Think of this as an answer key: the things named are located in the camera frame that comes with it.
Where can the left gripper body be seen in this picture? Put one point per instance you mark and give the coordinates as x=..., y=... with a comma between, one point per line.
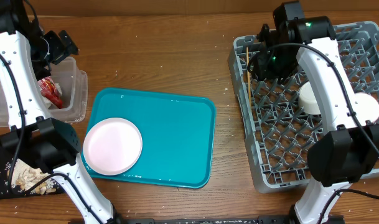
x=50, y=50

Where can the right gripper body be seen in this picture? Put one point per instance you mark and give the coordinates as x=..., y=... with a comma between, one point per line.
x=280, y=66

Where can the wooden chopstick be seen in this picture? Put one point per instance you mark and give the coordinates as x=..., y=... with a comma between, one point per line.
x=248, y=76

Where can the red snack wrapper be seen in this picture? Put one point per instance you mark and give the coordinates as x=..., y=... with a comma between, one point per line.
x=48, y=82

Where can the white bowl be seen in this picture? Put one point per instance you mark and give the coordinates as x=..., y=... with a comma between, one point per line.
x=307, y=100

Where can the small pink plate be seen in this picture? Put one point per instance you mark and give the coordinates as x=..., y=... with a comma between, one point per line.
x=366, y=108

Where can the large pink plate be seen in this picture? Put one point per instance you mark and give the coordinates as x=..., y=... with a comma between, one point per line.
x=112, y=146

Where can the rice and peanut scraps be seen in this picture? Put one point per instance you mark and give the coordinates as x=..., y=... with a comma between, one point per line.
x=24, y=177

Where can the white tissue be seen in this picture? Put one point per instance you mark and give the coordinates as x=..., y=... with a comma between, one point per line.
x=47, y=101

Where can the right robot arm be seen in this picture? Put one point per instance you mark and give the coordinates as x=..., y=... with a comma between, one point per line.
x=349, y=147

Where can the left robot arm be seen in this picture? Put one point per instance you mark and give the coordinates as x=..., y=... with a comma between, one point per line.
x=35, y=137

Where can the clear plastic waste bin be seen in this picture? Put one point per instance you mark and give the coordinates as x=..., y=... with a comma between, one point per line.
x=74, y=86

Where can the grey plastic dishwasher rack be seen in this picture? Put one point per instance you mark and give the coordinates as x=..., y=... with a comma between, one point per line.
x=278, y=133

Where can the black rectangular waste tray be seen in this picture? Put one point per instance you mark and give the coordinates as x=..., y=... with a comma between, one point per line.
x=5, y=165

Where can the teal plastic serving tray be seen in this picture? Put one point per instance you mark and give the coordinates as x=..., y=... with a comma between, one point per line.
x=177, y=131

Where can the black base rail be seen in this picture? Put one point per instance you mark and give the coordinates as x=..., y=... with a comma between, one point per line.
x=269, y=219

